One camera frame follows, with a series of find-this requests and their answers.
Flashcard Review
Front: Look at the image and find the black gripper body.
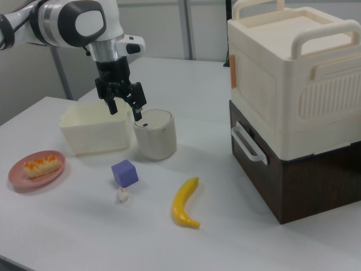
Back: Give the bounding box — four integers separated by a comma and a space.
94, 56, 142, 106

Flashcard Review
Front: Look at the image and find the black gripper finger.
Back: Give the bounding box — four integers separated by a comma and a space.
103, 84, 118, 115
124, 81, 148, 123

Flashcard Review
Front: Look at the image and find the bread slice with orange topping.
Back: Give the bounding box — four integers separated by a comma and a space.
23, 155, 61, 179

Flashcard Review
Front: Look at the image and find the white rectangular plastic container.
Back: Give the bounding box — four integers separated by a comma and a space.
59, 100, 134, 157

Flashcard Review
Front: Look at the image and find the small white lidded bin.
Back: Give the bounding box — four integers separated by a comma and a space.
133, 108, 178, 161

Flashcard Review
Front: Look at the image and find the purple cube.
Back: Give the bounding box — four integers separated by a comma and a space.
111, 159, 139, 187

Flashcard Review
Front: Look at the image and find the white garlic bulb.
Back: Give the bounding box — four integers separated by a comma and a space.
115, 186, 130, 204

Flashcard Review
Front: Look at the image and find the pink plate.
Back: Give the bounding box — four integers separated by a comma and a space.
7, 150, 66, 194

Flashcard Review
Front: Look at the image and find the yellow banana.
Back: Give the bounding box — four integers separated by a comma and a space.
172, 177, 201, 228

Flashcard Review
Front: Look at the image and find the cream toy microwave oven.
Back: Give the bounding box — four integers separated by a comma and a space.
227, 0, 361, 161

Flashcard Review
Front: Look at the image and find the dark brown drawer cabinet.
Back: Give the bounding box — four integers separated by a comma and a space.
228, 99, 361, 225

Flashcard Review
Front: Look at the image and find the white drawer handle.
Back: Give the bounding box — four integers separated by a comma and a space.
231, 121, 268, 165

